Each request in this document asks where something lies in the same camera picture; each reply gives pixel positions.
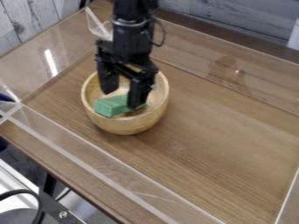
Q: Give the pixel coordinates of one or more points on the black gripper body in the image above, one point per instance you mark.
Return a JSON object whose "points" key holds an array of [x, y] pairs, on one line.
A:
{"points": [[129, 51]]}

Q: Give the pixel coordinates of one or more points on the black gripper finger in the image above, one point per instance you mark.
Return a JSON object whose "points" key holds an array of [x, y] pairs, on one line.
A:
{"points": [[109, 77], [141, 87]]}

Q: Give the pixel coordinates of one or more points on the green rectangular block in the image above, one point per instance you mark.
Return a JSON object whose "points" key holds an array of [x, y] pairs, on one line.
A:
{"points": [[114, 106]]}

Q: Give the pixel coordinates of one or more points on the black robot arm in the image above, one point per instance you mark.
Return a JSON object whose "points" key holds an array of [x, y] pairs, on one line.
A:
{"points": [[134, 9]]}

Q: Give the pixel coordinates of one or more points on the brown wooden bowl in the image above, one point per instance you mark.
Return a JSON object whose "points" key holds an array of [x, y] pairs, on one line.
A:
{"points": [[131, 122]]}

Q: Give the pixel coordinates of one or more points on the black metal table leg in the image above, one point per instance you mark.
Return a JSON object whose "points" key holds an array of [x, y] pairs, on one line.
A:
{"points": [[50, 185]]}

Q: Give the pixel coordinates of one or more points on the clear acrylic corner bracket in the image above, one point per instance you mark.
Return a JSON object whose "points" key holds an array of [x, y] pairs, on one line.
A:
{"points": [[101, 29]]}

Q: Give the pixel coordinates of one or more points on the clear acrylic tray wall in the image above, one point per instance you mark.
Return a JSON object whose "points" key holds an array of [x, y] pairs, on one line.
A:
{"points": [[217, 163]]}

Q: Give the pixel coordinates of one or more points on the grey metal bracket with screw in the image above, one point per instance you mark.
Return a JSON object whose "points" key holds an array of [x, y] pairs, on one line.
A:
{"points": [[55, 213]]}

